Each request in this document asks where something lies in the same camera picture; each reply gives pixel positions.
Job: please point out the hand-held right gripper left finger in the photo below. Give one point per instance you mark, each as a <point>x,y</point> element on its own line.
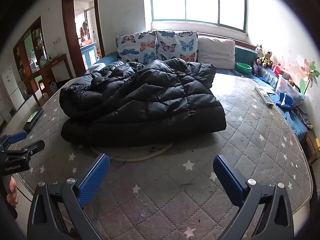
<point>93,180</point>

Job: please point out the butterfly print pillow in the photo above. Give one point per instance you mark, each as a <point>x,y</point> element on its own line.
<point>135,45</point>
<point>175,45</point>

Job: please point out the white refrigerator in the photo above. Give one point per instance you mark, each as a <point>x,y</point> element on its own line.
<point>12,90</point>

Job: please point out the person's left hand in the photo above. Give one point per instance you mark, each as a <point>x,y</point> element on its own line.
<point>12,192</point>

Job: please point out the colourful pinwheel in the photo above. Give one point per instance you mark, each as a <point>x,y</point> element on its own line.
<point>311,71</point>

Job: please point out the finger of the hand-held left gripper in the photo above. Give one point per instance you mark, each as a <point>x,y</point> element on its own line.
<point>18,136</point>
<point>35,146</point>

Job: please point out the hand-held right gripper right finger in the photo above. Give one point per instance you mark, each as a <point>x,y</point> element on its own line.
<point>228,180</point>

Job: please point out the green framed window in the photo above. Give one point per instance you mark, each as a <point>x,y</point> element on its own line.
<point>170,0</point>

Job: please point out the blue cabinet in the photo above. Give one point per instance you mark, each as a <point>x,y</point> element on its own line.
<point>88,53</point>

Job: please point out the grey star quilted table cover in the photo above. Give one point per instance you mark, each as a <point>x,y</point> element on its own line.
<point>162,192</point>

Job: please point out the black and white plush toy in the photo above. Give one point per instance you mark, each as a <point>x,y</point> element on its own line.
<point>259,50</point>

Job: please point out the blue plastic stand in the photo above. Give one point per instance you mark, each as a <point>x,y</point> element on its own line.
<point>287,101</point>

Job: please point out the red box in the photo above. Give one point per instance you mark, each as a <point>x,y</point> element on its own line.
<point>281,72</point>

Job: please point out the purple toy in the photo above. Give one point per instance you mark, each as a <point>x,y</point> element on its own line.
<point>256,69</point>

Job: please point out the white pillow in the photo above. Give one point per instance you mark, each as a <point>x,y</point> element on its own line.
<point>215,52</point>

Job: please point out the blue patterned box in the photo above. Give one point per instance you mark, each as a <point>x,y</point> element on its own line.
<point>268,77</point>

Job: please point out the black flat device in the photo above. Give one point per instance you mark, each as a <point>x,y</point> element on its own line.
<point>33,118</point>

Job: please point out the wooden display cabinet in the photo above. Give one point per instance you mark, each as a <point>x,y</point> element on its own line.
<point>35,45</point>

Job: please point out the white remote control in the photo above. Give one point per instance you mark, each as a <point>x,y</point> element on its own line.
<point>265,96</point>

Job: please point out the clear plastic storage box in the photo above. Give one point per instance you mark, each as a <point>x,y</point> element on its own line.
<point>287,87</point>

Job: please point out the yellow plush toy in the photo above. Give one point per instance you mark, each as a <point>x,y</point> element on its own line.
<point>266,59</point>

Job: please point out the brown wooden door frame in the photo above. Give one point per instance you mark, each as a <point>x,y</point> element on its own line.
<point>72,42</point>

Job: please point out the wooden side table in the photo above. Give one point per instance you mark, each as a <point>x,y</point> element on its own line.
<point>310,145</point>

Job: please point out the black puffer jacket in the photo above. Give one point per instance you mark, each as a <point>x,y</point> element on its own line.
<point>150,100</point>

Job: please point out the wooden desk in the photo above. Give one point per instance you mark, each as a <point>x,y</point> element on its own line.
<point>58,57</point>

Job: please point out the green bowl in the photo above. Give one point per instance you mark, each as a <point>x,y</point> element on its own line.
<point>243,68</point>

